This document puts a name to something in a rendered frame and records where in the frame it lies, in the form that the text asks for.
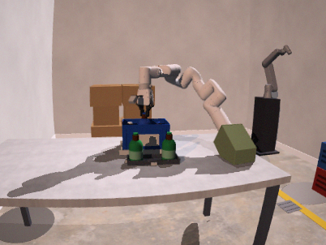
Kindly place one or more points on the green bottle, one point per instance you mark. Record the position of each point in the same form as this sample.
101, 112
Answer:
135, 148
168, 147

